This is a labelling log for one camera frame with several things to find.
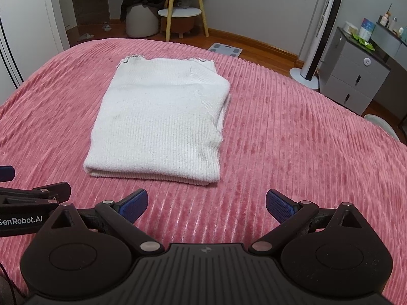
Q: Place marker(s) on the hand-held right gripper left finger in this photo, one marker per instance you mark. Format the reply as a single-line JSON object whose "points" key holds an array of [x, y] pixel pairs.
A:
{"points": [[133, 202]]}

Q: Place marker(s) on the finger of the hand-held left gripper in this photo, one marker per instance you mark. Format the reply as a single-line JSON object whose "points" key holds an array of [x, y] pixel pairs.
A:
{"points": [[6, 173], [38, 193]]}

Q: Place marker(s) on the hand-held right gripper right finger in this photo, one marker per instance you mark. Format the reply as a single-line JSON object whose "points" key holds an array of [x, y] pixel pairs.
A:
{"points": [[279, 204]]}

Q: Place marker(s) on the white knit sweater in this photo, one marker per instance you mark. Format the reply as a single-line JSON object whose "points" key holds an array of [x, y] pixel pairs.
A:
{"points": [[152, 117]]}

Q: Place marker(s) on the pink ribbed blanket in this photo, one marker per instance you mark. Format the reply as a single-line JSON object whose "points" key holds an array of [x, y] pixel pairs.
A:
{"points": [[286, 133]]}

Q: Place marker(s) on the light grey cushion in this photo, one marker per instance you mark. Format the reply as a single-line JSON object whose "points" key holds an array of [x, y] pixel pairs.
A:
{"points": [[381, 125]]}

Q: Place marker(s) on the grey drawer cabinet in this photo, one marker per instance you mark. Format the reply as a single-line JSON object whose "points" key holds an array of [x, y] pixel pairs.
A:
{"points": [[353, 76]]}

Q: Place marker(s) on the white wardrobe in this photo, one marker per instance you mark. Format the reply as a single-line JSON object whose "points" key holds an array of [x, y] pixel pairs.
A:
{"points": [[25, 22]]}

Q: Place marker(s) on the grey slipper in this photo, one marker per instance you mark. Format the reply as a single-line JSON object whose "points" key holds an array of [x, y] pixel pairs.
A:
{"points": [[106, 27], [86, 37]]}

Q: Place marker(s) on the grey bathroom scale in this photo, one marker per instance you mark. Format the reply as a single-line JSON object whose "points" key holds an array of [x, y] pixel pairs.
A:
{"points": [[225, 50]]}

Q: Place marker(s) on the white tower fan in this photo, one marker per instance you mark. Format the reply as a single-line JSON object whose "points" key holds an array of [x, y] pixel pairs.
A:
{"points": [[321, 31]]}

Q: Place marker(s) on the white round pouf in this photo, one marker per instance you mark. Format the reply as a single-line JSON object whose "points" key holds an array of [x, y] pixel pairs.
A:
{"points": [[141, 22]]}

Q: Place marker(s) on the green cloth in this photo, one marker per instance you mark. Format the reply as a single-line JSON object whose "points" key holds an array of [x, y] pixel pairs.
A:
{"points": [[362, 42]]}

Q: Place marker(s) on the blue box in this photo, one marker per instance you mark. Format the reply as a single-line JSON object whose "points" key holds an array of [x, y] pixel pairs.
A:
{"points": [[366, 29]]}

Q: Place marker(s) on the yellow-legged side table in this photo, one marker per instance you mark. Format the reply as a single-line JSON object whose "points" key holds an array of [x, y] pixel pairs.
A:
{"points": [[179, 12]]}

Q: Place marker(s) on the grey desk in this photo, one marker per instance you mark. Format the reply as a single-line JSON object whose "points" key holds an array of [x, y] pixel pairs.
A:
{"points": [[392, 43]]}

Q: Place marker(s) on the group of cosmetic bottles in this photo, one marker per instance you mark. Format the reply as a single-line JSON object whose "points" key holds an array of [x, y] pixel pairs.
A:
{"points": [[392, 22]]}

